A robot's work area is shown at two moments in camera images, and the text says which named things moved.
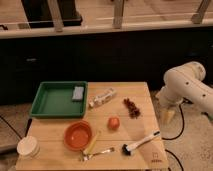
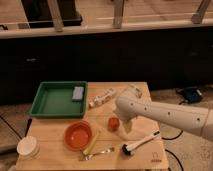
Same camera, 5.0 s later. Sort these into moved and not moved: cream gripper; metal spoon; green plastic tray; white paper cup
Moved: cream gripper
Not moved: green plastic tray; white paper cup; metal spoon
